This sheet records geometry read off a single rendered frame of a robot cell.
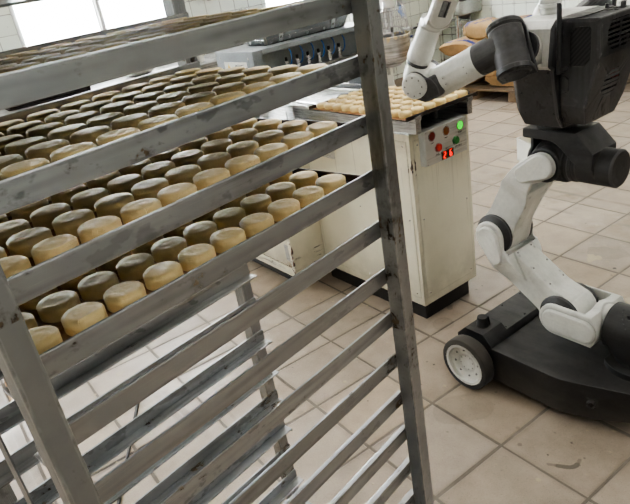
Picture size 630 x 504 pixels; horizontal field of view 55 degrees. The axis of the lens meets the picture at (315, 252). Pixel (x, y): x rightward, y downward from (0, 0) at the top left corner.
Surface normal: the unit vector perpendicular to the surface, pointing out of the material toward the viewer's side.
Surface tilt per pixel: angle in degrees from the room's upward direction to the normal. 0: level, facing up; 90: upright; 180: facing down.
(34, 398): 90
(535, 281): 90
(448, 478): 0
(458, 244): 90
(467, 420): 0
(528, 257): 33
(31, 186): 90
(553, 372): 0
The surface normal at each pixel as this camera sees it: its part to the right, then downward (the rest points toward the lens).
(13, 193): 0.74, 0.18
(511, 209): -0.78, 0.37
